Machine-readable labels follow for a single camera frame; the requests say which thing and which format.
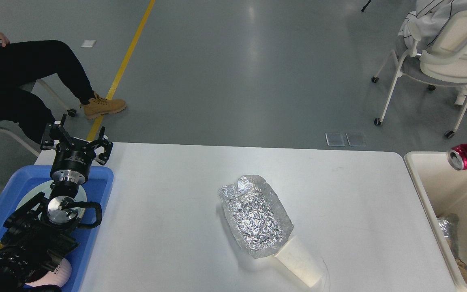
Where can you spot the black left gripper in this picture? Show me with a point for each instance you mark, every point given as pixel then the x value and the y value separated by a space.
pixel 71 164

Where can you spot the aluminium foil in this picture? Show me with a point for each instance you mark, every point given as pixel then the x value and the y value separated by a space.
pixel 256 216

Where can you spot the small brown paper ball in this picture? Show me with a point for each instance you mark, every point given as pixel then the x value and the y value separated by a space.
pixel 462 268

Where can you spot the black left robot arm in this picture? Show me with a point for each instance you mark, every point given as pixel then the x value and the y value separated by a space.
pixel 39 233

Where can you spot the tan work boot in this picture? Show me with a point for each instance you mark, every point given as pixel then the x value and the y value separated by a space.
pixel 98 106

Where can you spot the beige plastic bin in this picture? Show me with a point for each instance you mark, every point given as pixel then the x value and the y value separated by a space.
pixel 442 191

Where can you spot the blue plastic tray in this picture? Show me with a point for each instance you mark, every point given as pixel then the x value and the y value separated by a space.
pixel 97 188

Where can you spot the white office chair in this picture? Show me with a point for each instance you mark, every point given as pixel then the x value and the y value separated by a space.
pixel 443 64

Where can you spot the white paper scrap on floor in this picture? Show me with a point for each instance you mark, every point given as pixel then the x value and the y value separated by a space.
pixel 88 43

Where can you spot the seated person in black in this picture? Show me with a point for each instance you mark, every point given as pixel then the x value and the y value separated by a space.
pixel 24 62

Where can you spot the clear plastic in bin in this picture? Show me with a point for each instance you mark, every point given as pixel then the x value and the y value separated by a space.
pixel 449 227

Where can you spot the person in white clothes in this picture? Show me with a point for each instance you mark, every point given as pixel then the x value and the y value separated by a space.
pixel 430 16

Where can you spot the right clear floor plate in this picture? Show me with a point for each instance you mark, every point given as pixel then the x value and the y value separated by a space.
pixel 356 139

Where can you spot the clear floor plate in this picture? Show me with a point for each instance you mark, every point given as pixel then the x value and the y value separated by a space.
pixel 356 139
pixel 335 139

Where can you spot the pink HOME mug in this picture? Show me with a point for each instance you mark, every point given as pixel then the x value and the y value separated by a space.
pixel 58 277

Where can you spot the left clear floor plate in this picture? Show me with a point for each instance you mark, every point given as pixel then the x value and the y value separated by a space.
pixel 335 139

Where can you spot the black tripod stand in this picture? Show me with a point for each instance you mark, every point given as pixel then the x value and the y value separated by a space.
pixel 366 5

